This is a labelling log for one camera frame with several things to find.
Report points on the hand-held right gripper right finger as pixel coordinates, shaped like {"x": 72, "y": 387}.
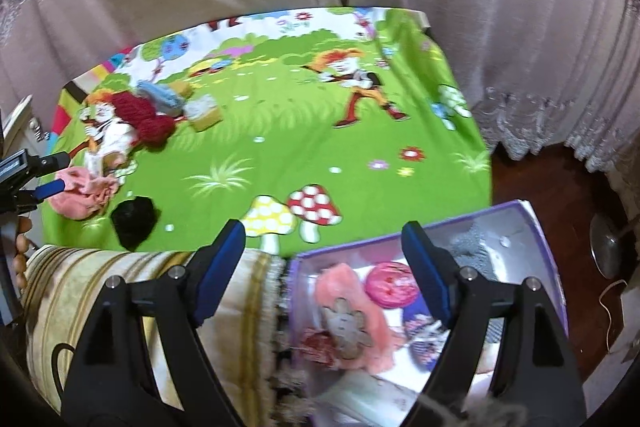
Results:
{"x": 430, "y": 272}

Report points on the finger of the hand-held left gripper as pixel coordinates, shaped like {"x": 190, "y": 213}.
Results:
{"x": 47, "y": 162}
{"x": 50, "y": 189}

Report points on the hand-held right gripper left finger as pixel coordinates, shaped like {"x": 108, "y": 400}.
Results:
{"x": 220, "y": 267}

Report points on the plain pink fluffy cloth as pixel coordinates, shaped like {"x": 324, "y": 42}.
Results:
{"x": 82, "y": 197}

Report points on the round red fabric disc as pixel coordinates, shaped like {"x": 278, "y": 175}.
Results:
{"x": 390, "y": 284}

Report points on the gray fluffy cloth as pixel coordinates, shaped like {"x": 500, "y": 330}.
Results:
{"x": 470, "y": 247}

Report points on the purple printed cloth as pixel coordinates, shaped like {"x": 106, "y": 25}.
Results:
{"x": 420, "y": 337}

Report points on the black white houndstooth cloth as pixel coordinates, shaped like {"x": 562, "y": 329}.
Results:
{"x": 495, "y": 332}

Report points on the pink fluffy towel cartoon patch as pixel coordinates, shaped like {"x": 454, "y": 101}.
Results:
{"x": 340, "y": 282}

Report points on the purple storage box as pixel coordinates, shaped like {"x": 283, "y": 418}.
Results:
{"x": 525, "y": 257}

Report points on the red knitted cloth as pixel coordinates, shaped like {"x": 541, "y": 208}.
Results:
{"x": 145, "y": 117}

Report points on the red brown patterned cloth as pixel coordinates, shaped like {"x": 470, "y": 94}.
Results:
{"x": 320, "y": 344}

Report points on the blue knitted cloth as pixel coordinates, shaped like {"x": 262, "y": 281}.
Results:
{"x": 160, "y": 96}

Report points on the white plastic bag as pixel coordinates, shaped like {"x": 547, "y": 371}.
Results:
{"x": 360, "y": 394}

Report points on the yellow sponge white fluffy face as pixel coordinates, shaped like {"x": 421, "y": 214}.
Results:
{"x": 205, "y": 114}

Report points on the person's left hand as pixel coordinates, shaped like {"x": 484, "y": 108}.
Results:
{"x": 23, "y": 225}

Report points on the white ornate dresser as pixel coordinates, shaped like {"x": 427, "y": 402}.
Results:
{"x": 17, "y": 117}

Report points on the yellow striped cushion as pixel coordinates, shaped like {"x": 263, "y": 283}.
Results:
{"x": 60, "y": 277}

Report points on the green cartoon printed blanket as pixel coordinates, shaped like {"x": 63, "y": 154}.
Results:
{"x": 280, "y": 147}

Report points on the round metal stand base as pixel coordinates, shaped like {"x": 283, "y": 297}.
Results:
{"x": 607, "y": 247}

